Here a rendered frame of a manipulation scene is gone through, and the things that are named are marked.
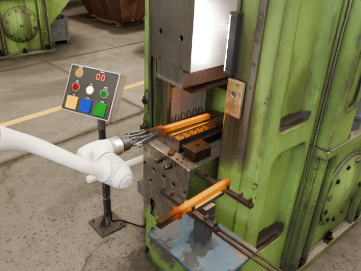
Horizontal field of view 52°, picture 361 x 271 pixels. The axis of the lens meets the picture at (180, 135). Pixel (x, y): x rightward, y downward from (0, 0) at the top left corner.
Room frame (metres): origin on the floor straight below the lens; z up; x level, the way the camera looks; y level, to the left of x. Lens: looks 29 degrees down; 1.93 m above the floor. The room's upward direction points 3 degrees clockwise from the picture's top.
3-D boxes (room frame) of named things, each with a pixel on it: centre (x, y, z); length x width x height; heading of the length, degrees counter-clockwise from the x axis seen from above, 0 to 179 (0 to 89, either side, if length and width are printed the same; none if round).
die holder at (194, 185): (1.82, -0.13, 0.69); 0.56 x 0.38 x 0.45; 132
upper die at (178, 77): (1.85, -0.09, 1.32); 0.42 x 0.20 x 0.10; 132
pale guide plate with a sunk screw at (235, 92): (1.56, -0.24, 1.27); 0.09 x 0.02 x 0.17; 42
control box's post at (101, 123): (2.07, 0.50, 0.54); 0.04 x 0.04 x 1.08; 42
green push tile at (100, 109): (1.92, 0.47, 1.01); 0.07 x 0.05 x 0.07; 67
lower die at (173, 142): (1.85, -0.09, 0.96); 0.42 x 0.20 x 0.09; 132
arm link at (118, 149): (1.47, 0.30, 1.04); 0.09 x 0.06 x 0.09; 42
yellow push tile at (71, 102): (2.00, 0.65, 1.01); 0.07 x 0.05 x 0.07; 67
